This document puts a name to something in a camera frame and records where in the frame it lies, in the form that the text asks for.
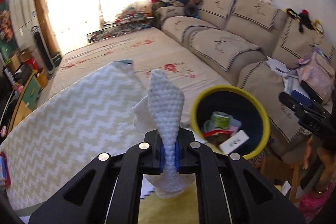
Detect green white round container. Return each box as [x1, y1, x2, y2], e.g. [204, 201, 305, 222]
[211, 112, 231, 130]

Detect white printed small box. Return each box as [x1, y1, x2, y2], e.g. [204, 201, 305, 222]
[219, 130, 249, 153]

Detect person's right forearm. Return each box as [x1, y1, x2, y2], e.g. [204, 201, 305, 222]
[299, 182, 336, 223]

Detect person's right hand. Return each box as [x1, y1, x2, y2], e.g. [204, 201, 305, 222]
[315, 146, 336, 189]

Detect wooden crate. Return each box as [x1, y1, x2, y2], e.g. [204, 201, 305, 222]
[35, 70, 49, 88]

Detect beige sofa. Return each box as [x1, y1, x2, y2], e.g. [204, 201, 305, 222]
[154, 0, 336, 159]

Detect artificial flower decoration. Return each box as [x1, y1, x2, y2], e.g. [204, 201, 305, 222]
[0, 7, 13, 41]

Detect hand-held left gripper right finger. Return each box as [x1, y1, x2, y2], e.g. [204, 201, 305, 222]
[175, 130, 306, 224]

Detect green television cabinet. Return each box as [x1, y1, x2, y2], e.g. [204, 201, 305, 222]
[12, 70, 42, 119]

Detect grey round cushion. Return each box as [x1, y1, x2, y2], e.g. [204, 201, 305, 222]
[184, 4, 197, 17]

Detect floral sheet mattress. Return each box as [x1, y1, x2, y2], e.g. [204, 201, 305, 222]
[35, 27, 238, 130]

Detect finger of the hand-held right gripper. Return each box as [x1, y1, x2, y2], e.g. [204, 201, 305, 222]
[279, 92, 313, 122]
[291, 80, 326, 111]

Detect red box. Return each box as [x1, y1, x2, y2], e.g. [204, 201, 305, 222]
[25, 57, 40, 72]

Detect stack of plastic folders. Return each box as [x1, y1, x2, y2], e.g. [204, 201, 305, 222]
[283, 74, 302, 98]

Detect white loose papers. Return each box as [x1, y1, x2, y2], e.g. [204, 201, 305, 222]
[266, 56, 289, 75]

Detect black white tower fan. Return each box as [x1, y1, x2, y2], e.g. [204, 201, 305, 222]
[31, 26, 55, 75]

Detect green black box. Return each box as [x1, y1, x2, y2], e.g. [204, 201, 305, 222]
[51, 52, 63, 67]

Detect black yellow plush toy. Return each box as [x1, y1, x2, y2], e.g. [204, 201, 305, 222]
[285, 7, 314, 33]

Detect cream embroidered curtain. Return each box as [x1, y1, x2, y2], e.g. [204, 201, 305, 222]
[34, 0, 181, 54]

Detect pink backpack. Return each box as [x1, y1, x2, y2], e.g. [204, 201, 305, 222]
[297, 48, 335, 106]

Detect open cardboard box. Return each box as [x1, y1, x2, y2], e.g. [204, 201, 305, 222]
[9, 48, 33, 72]

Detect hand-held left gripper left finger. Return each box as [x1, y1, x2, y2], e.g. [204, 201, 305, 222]
[28, 131, 164, 224]

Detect wooden stool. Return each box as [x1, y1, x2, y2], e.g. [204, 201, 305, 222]
[256, 154, 301, 199]

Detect grey white chevron cloth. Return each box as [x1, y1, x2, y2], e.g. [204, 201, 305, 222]
[0, 60, 189, 211]

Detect black bin with yellow rim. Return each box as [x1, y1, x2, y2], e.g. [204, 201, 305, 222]
[190, 85, 271, 161]

